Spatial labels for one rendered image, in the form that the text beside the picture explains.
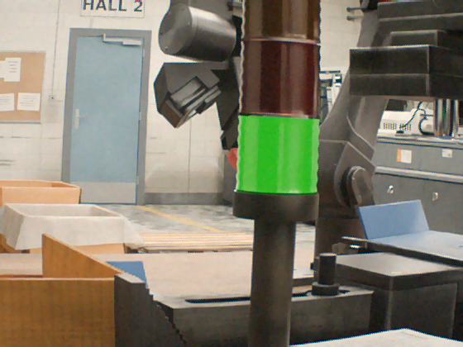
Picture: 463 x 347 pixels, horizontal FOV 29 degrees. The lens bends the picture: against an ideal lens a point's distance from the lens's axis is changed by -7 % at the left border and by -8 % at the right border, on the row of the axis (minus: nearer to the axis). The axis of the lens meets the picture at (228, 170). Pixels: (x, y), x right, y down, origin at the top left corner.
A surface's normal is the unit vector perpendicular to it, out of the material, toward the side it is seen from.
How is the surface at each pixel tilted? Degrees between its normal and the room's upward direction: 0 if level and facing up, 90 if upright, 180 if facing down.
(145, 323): 90
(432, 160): 90
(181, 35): 82
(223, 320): 90
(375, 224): 60
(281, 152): 76
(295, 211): 90
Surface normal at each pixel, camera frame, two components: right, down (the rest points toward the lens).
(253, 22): -0.66, -0.23
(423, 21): -0.89, -0.01
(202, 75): 0.31, -0.44
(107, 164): 0.40, 0.07
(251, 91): -0.68, 0.25
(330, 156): -0.66, -0.47
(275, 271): 0.08, 0.06
